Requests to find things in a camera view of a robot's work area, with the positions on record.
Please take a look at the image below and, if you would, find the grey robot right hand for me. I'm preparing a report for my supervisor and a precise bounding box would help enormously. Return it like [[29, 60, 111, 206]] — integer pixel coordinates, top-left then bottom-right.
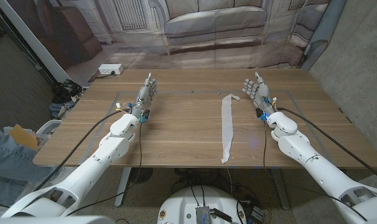
[[241, 71, 276, 116]]

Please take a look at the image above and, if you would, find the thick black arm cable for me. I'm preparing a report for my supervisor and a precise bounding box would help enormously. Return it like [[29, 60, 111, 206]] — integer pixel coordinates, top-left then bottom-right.
[[275, 106, 377, 185], [32, 108, 131, 192]]

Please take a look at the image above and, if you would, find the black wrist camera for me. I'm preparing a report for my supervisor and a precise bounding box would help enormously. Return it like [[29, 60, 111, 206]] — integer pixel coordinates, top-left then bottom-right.
[[255, 107, 268, 122], [138, 109, 151, 124]]

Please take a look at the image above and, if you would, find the brown cardboard sheet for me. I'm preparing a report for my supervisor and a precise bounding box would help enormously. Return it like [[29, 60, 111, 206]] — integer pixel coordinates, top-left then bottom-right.
[[8, 123, 39, 151]]

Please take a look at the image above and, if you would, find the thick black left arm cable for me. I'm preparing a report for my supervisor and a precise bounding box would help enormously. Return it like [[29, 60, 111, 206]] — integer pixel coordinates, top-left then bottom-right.
[[32, 108, 131, 192]]

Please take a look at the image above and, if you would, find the dark bag pile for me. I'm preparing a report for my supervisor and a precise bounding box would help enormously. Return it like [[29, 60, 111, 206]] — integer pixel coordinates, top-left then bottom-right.
[[50, 79, 85, 121]]

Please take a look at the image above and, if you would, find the black round floor disc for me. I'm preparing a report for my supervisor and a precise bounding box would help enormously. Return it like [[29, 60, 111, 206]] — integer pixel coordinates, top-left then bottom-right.
[[128, 167, 154, 184]]

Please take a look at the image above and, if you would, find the white gauze bandage strip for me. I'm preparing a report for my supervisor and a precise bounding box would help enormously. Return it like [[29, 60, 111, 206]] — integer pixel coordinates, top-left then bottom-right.
[[221, 93, 241, 164]]

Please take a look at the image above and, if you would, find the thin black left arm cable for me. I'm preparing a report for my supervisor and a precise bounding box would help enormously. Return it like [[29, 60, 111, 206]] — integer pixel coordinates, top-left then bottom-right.
[[65, 119, 143, 217]]

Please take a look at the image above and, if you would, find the black power plug cable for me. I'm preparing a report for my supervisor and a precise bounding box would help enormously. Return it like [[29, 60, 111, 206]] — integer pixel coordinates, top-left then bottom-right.
[[96, 70, 116, 79]]

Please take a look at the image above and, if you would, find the white plastic chair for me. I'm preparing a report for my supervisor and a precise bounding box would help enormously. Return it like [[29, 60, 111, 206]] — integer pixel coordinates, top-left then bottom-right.
[[35, 119, 63, 147]]

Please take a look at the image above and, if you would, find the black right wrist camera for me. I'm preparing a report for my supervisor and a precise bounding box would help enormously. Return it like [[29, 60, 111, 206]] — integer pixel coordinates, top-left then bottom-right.
[[255, 107, 268, 122]]

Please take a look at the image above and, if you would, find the grey table leg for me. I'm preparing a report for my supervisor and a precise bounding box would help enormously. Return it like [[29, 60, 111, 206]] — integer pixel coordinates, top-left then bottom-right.
[[271, 167, 291, 210], [114, 167, 132, 208]]

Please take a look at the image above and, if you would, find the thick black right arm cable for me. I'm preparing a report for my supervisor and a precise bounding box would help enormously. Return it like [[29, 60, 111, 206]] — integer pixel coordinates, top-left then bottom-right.
[[275, 106, 377, 185]]

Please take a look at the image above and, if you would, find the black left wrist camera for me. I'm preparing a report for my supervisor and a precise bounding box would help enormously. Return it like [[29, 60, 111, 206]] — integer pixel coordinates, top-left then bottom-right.
[[138, 109, 151, 124]]

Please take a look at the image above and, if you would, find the printed room backdrop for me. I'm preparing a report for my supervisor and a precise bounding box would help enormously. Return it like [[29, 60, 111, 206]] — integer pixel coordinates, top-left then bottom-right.
[[7, 0, 332, 85]]

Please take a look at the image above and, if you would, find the grey finned electronics module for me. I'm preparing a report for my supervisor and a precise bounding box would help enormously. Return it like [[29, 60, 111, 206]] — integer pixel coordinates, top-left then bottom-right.
[[195, 205, 211, 224]]

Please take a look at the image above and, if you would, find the person in grey shirt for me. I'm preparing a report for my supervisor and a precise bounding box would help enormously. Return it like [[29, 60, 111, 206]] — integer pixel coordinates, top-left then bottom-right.
[[0, 124, 54, 208]]

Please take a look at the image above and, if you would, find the black floor cable tangle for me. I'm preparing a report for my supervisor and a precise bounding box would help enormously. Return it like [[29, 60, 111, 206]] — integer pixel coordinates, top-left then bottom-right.
[[171, 167, 270, 224]]

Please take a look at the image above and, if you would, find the white frame post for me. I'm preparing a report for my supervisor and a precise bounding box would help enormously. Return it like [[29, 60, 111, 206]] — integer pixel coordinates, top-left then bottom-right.
[[0, 0, 72, 84]]

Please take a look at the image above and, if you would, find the grey floor power strip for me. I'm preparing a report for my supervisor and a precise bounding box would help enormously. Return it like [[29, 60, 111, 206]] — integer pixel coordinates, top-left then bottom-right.
[[249, 205, 266, 222]]

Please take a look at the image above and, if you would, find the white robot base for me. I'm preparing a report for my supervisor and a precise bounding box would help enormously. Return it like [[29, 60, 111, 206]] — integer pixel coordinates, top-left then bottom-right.
[[157, 185, 248, 224]]

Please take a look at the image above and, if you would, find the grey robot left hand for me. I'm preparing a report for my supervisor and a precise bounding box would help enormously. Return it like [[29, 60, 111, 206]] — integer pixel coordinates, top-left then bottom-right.
[[131, 72, 159, 118]]

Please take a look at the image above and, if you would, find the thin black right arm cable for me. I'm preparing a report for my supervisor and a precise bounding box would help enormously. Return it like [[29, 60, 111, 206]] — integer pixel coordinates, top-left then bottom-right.
[[262, 120, 370, 222]]

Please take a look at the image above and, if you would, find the white power strip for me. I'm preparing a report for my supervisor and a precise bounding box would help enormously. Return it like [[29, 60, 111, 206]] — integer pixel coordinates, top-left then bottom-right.
[[98, 63, 124, 75]]

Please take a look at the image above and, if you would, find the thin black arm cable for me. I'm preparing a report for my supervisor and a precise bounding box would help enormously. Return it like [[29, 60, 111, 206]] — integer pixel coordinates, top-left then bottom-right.
[[65, 119, 143, 217], [262, 120, 370, 222]]

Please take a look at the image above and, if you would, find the black connector bar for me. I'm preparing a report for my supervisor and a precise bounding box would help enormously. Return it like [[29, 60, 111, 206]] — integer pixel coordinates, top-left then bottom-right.
[[212, 208, 233, 223]]

